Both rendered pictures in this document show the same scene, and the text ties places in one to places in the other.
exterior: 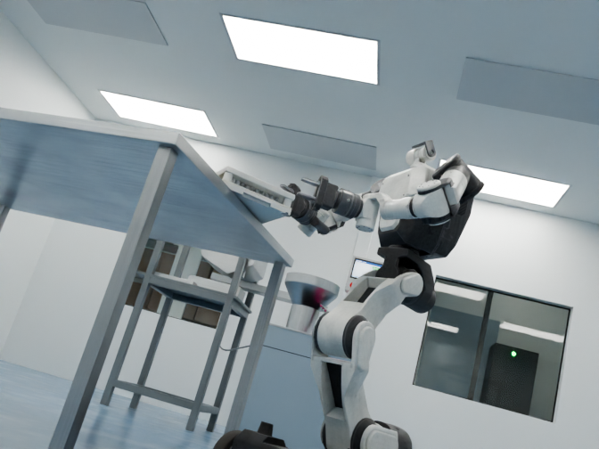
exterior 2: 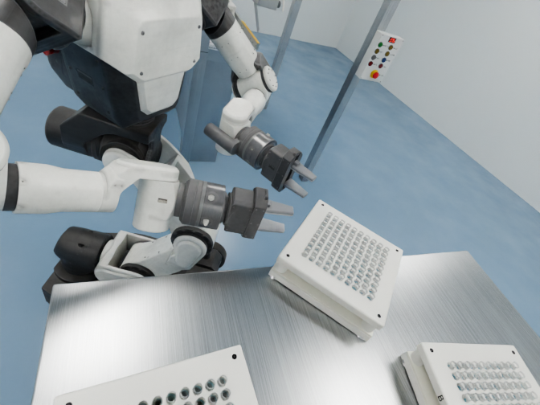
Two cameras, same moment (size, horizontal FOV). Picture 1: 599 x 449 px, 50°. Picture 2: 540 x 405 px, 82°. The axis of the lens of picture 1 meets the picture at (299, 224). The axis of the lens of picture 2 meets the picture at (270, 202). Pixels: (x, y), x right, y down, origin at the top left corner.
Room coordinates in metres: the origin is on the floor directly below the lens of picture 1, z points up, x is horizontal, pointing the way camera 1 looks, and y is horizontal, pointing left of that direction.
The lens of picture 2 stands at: (2.56, 0.34, 1.44)
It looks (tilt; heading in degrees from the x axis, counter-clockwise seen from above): 41 degrees down; 217
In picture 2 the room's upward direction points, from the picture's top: 24 degrees clockwise
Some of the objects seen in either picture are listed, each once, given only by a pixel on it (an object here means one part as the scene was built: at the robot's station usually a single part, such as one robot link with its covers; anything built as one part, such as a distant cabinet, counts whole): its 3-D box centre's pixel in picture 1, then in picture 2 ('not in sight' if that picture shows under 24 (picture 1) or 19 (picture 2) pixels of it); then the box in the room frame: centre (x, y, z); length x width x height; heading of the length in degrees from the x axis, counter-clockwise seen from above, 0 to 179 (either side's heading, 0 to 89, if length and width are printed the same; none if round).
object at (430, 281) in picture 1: (406, 281); (107, 132); (2.33, -0.45, 0.87); 0.28 x 0.13 x 0.18; 137
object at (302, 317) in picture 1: (315, 311); not in sight; (4.13, -0.25, 0.95); 0.49 x 0.36 x 0.38; 79
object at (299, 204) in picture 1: (296, 205); (230, 210); (2.25, 0.03, 1.01); 0.12 x 0.10 x 0.13; 146
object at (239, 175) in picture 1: (247, 190); (345, 255); (2.02, 0.20, 0.94); 0.25 x 0.24 x 0.02; 114
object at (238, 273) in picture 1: (218, 324); not in sight; (4.73, 0.36, 0.75); 1.43 x 1.06 x 1.50; 79
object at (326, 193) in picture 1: (332, 198); (272, 159); (2.06, -0.08, 1.01); 0.12 x 0.10 x 0.13; 105
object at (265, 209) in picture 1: (242, 203); (336, 267); (2.02, 0.20, 0.89); 0.24 x 0.24 x 0.02; 24
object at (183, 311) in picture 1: (177, 267); not in sight; (6.95, 1.14, 1.43); 1.32 x 0.01 x 1.11; 79
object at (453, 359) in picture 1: (491, 346); not in sight; (6.30, -2.17, 1.43); 1.38 x 0.01 x 1.16; 79
